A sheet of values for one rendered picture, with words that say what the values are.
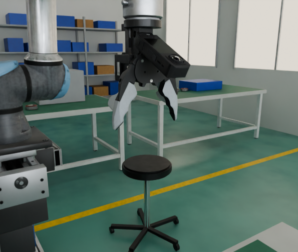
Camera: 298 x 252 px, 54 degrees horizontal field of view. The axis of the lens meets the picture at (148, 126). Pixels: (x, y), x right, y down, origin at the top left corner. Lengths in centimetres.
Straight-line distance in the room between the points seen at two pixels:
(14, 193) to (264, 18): 502
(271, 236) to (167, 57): 70
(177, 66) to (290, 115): 472
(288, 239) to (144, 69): 70
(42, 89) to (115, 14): 676
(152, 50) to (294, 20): 469
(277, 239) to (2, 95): 91
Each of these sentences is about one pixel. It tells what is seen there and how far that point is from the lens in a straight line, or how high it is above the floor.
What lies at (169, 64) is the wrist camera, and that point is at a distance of 48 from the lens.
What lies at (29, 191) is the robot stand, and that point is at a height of 93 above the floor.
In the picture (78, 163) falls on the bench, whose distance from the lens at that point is 307.
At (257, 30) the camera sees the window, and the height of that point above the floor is 164.
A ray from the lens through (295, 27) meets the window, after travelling 512.
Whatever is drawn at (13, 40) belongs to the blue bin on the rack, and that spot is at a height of 149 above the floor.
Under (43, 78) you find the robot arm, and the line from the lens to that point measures 96.
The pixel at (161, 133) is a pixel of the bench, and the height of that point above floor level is 36.
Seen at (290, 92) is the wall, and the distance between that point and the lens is 514.
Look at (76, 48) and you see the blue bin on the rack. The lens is 664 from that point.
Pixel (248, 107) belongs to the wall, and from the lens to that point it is 563.
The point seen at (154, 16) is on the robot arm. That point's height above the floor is 136.
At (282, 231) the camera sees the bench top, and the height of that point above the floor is 75.
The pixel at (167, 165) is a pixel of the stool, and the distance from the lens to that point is 195.
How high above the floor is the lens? 130
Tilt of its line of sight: 14 degrees down
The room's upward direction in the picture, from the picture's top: straight up
